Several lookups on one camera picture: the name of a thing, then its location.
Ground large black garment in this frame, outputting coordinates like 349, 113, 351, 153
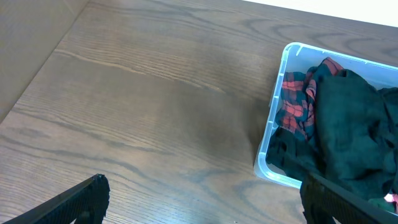
315, 70, 397, 200

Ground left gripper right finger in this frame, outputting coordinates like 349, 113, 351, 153
300, 173, 397, 224

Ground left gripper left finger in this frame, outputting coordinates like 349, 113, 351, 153
4, 174, 110, 224

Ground clear plastic storage bin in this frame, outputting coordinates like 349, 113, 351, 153
253, 42, 398, 215

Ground red navy plaid shirt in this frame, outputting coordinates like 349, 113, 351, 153
275, 57, 343, 141

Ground black taped garment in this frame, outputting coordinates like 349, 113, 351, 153
266, 128, 326, 181

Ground pink printed t-shirt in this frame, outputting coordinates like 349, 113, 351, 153
384, 194, 398, 206

